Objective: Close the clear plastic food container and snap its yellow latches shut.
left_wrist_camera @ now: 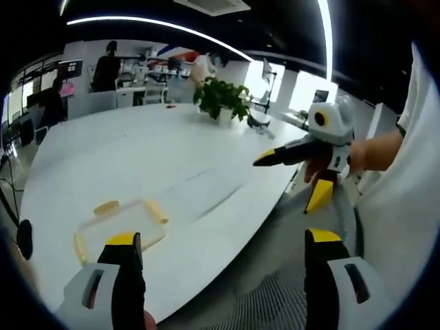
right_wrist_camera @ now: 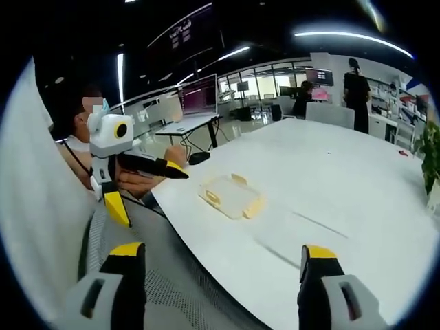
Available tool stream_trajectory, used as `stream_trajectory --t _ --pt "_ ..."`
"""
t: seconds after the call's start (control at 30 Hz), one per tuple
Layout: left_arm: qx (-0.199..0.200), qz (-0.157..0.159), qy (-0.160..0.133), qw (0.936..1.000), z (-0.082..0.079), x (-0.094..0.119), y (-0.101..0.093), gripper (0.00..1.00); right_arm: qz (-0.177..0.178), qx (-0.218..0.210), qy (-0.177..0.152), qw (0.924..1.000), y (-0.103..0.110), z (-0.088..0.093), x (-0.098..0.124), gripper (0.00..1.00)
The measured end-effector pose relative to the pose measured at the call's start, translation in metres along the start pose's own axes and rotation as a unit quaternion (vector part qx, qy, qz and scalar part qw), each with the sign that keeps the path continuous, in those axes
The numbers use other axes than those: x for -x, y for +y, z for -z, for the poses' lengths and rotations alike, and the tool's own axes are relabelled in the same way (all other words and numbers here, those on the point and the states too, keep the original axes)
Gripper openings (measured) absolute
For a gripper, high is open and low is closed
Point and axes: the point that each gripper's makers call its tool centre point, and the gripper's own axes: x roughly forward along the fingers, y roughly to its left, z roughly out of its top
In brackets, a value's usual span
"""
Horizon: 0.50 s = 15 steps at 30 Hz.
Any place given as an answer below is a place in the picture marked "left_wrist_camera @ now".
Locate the long ceiling light strip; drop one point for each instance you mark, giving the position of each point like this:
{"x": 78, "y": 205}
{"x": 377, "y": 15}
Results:
{"x": 165, "y": 29}

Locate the dark wall screen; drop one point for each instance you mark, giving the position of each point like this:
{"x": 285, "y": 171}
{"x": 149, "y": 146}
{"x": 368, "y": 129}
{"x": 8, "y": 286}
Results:
{"x": 70, "y": 70}

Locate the person's white shirt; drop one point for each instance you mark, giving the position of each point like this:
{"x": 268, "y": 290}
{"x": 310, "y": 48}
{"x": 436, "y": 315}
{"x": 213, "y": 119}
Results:
{"x": 412, "y": 206}

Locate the white office chair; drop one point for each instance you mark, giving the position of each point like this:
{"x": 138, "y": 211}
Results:
{"x": 156, "y": 92}

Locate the person's left hand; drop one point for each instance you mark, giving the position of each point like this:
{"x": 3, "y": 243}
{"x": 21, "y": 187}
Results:
{"x": 150, "y": 321}

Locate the dark curved object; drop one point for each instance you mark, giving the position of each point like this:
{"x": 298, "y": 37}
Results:
{"x": 258, "y": 122}

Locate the green potted plant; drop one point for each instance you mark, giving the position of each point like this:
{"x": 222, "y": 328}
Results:
{"x": 220, "y": 98}

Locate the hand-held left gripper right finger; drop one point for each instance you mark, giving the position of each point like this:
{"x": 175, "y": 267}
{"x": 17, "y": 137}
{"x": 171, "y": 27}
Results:
{"x": 330, "y": 292}

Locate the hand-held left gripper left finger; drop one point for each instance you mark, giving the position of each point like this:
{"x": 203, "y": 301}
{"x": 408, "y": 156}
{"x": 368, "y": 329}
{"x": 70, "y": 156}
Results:
{"x": 103, "y": 292}

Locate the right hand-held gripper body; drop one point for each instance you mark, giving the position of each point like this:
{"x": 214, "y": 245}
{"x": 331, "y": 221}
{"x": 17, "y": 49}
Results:
{"x": 338, "y": 120}

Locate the person's right hand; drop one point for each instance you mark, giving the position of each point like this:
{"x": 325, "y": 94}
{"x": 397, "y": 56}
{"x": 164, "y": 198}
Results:
{"x": 359, "y": 154}

